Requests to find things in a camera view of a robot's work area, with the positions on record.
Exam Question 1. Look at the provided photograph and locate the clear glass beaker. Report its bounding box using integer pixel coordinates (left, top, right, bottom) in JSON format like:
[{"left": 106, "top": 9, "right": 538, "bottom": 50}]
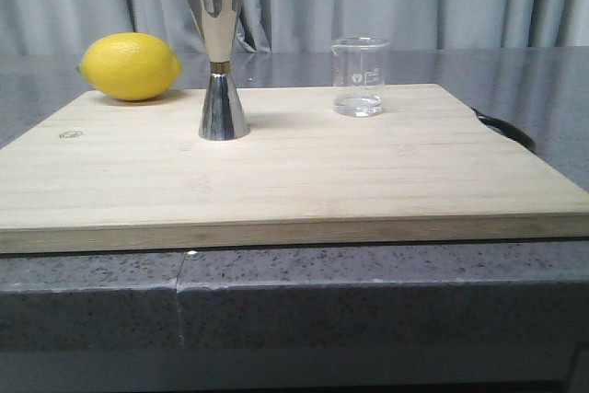
[{"left": 330, "top": 36, "right": 389, "bottom": 118}]

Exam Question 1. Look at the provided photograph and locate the steel double jigger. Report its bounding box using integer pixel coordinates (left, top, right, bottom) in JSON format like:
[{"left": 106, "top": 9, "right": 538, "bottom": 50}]
[{"left": 187, "top": 0, "right": 249, "bottom": 141}]

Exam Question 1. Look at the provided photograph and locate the light wooden cutting board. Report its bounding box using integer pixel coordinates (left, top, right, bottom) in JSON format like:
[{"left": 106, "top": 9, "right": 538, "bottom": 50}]
[{"left": 1, "top": 84, "right": 588, "bottom": 253}]

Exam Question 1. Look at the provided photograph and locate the yellow lemon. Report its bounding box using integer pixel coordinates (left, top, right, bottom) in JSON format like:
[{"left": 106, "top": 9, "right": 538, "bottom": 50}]
[{"left": 78, "top": 32, "right": 181, "bottom": 101}]

